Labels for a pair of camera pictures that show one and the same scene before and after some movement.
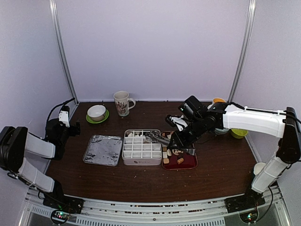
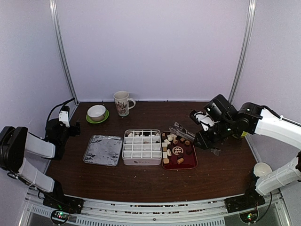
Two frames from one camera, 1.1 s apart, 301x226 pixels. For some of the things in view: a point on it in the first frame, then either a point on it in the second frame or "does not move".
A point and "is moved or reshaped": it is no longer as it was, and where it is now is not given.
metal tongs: (155, 136) is moved or reshaped
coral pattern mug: (122, 101) does not move
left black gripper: (73, 132) does not move
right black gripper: (181, 142) → (206, 143)
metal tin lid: (104, 150) does not move
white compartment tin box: (136, 152) does not move
